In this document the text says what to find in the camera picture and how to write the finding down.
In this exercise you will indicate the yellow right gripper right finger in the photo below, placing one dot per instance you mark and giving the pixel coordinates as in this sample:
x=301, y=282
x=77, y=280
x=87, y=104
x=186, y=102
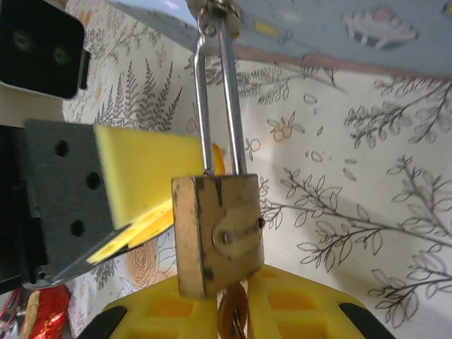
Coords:
x=300, y=310

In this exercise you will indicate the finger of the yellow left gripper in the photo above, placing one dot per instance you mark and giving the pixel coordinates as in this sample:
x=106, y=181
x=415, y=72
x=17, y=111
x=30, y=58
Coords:
x=148, y=173
x=141, y=233

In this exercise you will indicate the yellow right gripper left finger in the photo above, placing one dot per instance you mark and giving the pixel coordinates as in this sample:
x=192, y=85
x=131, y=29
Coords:
x=162, y=314

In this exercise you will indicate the brass key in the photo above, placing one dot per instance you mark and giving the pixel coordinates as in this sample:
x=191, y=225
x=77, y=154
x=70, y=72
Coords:
x=234, y=314

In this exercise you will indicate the brass padlock with long shackle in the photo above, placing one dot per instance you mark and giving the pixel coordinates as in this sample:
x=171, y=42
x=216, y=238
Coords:
x=219, y=229

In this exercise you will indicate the red shiny foil object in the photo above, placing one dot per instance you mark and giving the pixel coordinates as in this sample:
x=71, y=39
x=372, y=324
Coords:
x=46, y=314

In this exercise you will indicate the white floral tablecloth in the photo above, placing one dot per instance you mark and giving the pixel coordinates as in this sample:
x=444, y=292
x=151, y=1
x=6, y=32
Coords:
x=353, y=159

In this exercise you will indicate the light blue patterned box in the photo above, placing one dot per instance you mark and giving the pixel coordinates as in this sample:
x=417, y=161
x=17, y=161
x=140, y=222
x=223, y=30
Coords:
x=335, y=28

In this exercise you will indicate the white and black camera box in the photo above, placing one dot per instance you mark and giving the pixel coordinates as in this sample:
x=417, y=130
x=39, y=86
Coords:
x=39, y=46

